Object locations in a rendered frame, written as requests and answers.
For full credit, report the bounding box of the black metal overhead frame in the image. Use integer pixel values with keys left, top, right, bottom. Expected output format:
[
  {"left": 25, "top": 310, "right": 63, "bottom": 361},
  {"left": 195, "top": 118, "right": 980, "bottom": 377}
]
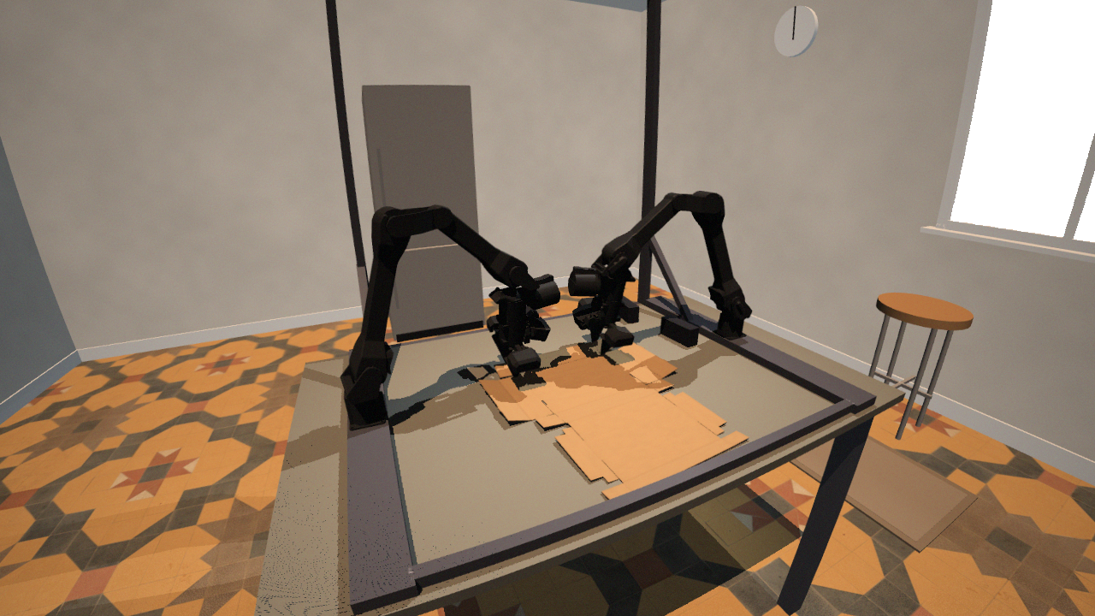
[{"left": 326, "top": 0, "right": 694, "bottom": 321}]

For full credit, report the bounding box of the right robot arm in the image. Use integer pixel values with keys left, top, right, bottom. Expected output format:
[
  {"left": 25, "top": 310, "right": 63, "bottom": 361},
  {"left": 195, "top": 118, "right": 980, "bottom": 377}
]
[{"left": 341, "top": 204, "right": 560, "bottom": 430}]

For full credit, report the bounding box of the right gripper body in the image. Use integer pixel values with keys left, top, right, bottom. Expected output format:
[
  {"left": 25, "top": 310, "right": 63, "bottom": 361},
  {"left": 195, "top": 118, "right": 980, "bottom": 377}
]
[{"left": 487, "top": 314, "right": 541, "bottom": 374}]

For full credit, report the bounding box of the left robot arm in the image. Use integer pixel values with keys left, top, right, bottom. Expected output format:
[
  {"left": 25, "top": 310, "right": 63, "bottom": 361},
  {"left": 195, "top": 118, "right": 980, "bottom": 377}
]
[{"left": 568, "top": 191, "right": 752, "bottom": 341}]

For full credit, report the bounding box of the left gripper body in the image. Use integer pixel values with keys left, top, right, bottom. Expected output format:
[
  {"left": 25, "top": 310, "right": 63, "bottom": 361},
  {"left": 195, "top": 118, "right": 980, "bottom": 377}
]
[{"left": 577, "top": 295, "right": 635, "bottom": 348}]

